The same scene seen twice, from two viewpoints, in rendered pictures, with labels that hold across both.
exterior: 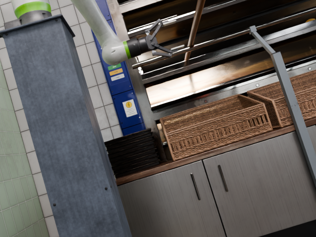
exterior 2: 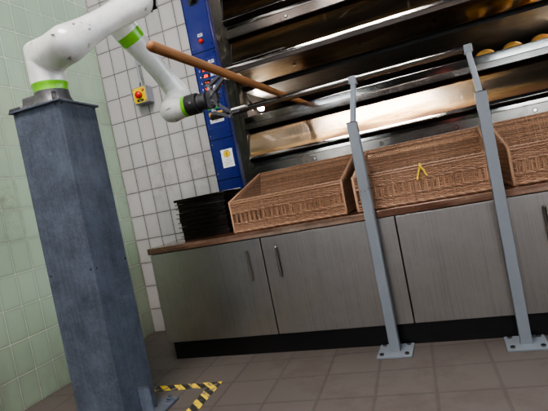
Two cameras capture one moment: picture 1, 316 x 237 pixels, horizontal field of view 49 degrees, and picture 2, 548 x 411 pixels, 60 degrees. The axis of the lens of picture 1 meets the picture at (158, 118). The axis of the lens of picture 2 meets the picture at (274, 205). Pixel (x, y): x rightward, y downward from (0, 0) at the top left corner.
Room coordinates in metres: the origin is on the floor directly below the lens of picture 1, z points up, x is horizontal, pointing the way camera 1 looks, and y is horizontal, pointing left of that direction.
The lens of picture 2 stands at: (-0.18, -0.96, 0.75)
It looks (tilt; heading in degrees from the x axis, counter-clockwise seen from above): 2 degrees down; 20
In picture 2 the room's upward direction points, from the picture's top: 11 degrees counter-clockwise
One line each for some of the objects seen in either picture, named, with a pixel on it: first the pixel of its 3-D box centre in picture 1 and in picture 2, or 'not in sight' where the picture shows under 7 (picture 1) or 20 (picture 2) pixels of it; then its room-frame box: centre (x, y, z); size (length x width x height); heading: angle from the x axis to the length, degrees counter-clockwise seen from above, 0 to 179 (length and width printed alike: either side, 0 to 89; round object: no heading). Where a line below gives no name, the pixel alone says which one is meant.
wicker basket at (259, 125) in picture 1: (209, 123); (297, 191); (2.06, -0.28, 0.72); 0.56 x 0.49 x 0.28; 90
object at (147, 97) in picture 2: not in sight; (143, 95); (2.30, 0.63, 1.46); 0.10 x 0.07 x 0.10; 89
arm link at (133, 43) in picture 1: (134, 47); (194, 103); (1.73, 0.01, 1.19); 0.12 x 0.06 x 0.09; 0
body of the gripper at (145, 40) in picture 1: (148, 43); (209, 99); (1.73, -0.07, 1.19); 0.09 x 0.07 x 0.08; 90
